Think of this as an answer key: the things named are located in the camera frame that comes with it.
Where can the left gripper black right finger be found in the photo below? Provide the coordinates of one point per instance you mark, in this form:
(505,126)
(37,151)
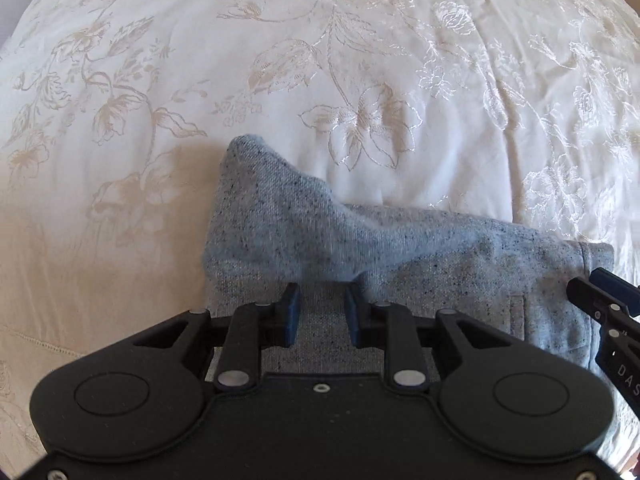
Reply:
(393,329)

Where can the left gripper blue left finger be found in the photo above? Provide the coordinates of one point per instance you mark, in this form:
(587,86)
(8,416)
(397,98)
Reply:
(251,329)

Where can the cream embroidered bedspread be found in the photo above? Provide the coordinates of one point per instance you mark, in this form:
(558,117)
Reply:
(115,115)

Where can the light blue speckled pants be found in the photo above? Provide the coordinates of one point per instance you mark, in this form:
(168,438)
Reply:
(272,225)

